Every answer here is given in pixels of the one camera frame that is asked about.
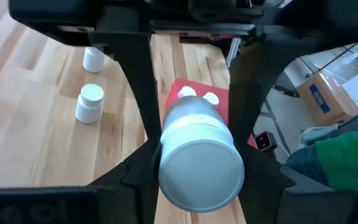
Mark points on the red plastic basket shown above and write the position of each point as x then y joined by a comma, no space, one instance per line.
199,88

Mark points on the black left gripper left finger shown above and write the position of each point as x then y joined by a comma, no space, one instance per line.
135,93

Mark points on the person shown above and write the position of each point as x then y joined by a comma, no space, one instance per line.
350,158

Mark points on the cardboard box blue label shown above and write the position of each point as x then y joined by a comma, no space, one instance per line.
322,99

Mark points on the silver frame bracket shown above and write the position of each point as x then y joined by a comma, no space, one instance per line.
233,53

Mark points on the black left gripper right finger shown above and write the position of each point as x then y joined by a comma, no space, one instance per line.
247,102

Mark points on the black power socket block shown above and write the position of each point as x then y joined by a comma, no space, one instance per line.
264,141

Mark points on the white pill bottle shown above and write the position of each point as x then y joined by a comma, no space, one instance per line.
93,60
89,105
200,174

